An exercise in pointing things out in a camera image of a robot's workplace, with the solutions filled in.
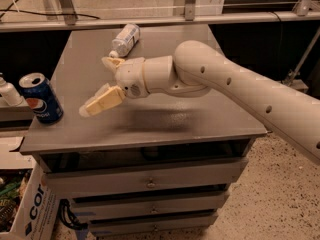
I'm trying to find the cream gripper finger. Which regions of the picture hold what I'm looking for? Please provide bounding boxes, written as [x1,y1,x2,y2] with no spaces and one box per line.
[79,84,125,117]
[102,57,125,74]

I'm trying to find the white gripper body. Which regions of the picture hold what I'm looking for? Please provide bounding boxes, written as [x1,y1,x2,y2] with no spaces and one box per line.
[115,57,149,99]

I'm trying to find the blue pepsi can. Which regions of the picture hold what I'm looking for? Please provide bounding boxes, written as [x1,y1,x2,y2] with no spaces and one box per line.
[19,72,63,124]

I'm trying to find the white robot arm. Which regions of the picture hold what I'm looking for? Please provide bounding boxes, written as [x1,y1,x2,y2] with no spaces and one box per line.
[79,40,320,164]

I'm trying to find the clear plastic water bottle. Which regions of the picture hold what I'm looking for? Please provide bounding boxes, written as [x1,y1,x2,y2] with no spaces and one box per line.
[109,24,140,58]

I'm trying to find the grey drawer cabinet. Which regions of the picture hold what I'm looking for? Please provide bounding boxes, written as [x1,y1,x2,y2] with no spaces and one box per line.
[18,24,268,238]

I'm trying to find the top grey drawer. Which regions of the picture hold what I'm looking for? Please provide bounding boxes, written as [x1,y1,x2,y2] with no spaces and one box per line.
[43,157,248,198]

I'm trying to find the grey drawer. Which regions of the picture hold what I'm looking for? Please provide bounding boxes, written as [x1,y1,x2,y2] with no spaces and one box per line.
[43,157,248,198]
[89,210,218,237]
[71,191,229,222]

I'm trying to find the white pump bottle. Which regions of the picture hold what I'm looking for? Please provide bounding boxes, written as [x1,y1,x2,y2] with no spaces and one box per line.
[0,75,23,106]

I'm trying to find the white cardboard box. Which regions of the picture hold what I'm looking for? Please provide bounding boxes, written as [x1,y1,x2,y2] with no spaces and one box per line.
[0,164,59,240]

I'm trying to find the middle grey drawer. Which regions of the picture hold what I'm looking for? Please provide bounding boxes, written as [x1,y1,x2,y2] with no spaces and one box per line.
[71,191,229,222]

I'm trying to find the bottom grey drawer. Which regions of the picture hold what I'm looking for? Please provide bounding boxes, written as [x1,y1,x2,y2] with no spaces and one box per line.
[89,210,218,237]

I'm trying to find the metal frame rail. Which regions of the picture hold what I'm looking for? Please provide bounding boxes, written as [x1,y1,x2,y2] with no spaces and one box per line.
[0,11,320,33]

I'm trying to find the black cable bundle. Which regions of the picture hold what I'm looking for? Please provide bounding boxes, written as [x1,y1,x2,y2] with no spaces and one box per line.
[58,199,88,232]

